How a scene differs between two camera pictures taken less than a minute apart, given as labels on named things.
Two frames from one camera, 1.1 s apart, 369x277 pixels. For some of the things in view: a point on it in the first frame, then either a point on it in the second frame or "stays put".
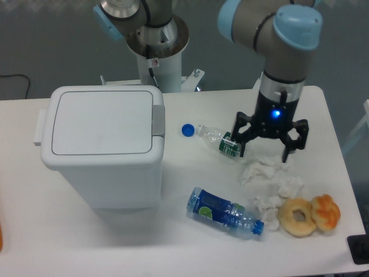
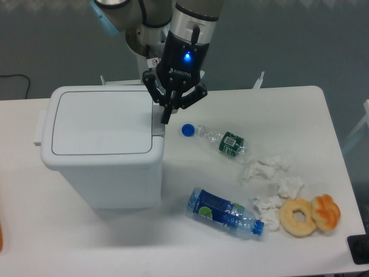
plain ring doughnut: [298, 228] stays put
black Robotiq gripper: [273, 118] to [181, 64]
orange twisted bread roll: [326, 212] stays put
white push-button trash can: [107, 141] stays put
